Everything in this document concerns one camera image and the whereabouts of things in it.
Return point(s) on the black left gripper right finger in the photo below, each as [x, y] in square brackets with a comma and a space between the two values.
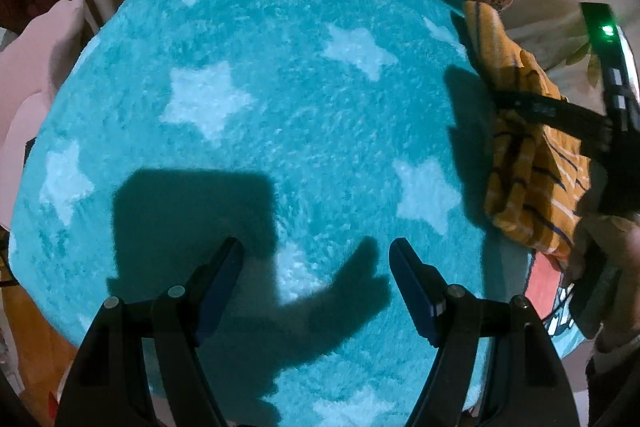
[423, 289]

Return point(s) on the mustard striped knit sweater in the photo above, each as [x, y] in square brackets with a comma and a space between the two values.
[537, 175]

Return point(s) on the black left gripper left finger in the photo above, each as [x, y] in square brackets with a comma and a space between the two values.
[213, 286]

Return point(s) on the teal star cartoon blanket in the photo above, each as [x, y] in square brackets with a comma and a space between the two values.
[315, 132]

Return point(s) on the pink cloth at left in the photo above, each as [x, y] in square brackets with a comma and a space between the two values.
[33, 69]

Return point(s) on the person's right hand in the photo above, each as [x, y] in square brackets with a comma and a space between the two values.
[618, 239]

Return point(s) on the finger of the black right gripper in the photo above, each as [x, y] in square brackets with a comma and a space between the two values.
[577, 121]

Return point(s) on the beige bed sheet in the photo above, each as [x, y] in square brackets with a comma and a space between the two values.
[555, 32]

